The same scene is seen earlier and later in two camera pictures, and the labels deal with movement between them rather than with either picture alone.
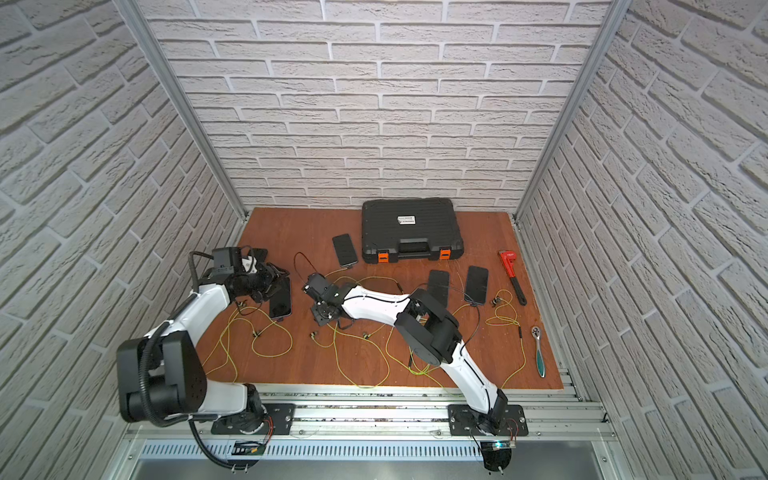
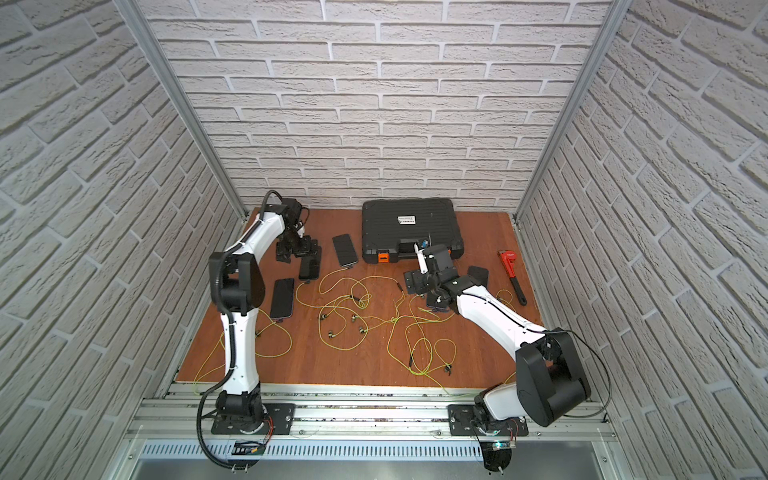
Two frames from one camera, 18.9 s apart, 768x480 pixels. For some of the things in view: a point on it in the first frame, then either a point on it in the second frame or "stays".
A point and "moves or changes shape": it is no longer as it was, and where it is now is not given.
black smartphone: (282, 305) stays
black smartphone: (261, 254) moves or changes shape
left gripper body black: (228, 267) to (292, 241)
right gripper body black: (319, 312) to (423, 282)
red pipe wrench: (508, 256) stays
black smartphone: (344, 249) stays
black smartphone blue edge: (476, 285) stays
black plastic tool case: (410, 228) stays
